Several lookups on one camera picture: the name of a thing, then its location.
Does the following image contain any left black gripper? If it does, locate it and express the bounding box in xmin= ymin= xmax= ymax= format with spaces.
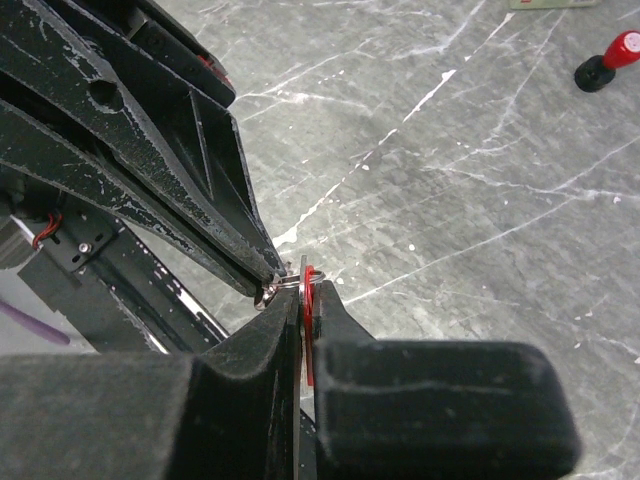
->
xmin=1 ymin=1 xmax=284 ymax=354

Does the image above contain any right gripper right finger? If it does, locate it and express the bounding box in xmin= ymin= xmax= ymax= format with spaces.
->
xmin=313 ymin=282 xmax=582 ymax=479

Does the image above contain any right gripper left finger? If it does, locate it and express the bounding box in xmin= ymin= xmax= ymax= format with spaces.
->
xmin=1 ymin=292 xmax=300 ymax=479

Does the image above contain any red black stamp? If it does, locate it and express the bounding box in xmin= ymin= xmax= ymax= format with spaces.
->
xmin=574 ymin=30 xmax=640 ymax=93

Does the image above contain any white green staples box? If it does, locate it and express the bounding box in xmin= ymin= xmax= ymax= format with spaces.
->
xmin=507 ymin=0 xmax=601 ymax=10

